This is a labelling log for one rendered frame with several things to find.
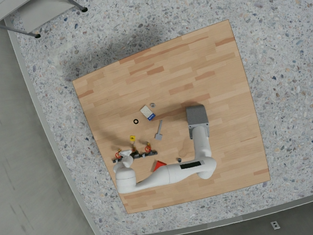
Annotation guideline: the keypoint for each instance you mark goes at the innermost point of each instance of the red rectangular block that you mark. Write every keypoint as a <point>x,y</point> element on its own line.
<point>159,164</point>

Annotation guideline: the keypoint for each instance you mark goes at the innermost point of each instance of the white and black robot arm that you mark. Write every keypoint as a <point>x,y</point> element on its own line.
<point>203,164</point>

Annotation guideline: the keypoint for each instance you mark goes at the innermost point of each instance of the black pipe manifold with grey fittings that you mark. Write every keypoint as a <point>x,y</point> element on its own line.
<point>143,155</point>

